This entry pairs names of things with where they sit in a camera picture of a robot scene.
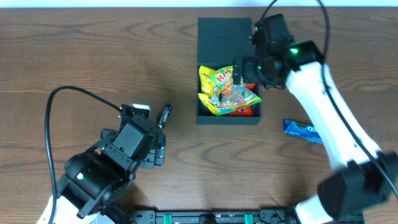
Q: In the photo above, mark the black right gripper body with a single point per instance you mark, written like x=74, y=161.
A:
x=241, y=70

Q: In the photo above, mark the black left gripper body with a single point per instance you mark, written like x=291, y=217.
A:
x=158, y=149

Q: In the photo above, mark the small black candy bar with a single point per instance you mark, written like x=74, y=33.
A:
x=163, y=115

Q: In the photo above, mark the dark green box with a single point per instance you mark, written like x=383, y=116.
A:
x=220, y=41

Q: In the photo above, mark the green Haribo gummy bag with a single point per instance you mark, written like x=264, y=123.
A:
x=224, y=79

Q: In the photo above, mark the red Hacks candy bag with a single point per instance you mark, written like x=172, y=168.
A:
x=245, y=110

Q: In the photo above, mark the yellow Hacks candy bag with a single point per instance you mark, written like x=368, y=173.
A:
x=210, y=90

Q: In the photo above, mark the blue Oreo cookie pack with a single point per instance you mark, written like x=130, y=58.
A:
x=303, y=131

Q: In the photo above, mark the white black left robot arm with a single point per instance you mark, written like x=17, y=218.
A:
x=95, y=179

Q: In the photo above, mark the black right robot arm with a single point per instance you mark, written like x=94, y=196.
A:
x=363, y=175

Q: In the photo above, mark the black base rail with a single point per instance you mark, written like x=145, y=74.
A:
x=266, y=215

